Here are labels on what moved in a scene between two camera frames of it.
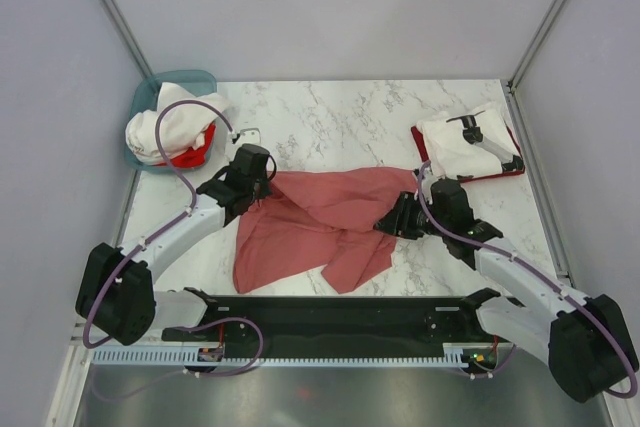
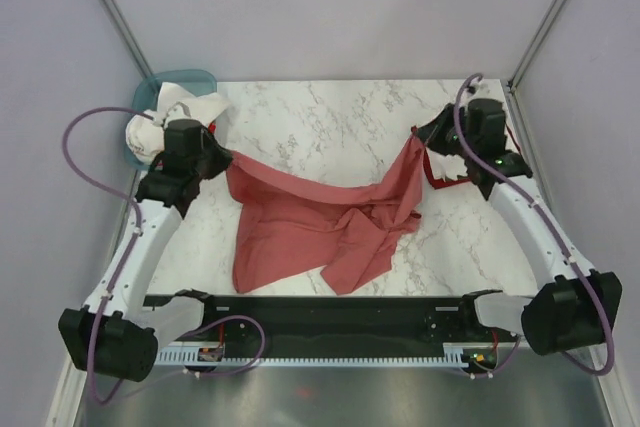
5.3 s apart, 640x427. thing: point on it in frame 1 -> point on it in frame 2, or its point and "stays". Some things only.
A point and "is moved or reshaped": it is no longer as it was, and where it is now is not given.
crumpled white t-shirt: x=179 y=123 stays
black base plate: x=338 y=325 stays
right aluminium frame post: x=552 y=14 stays
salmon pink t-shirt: x=318 y=221 is moved or reshaped
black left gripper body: x=261 y=189 -> x=213 y=162
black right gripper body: x=413 y=224 -> x=443 y=138
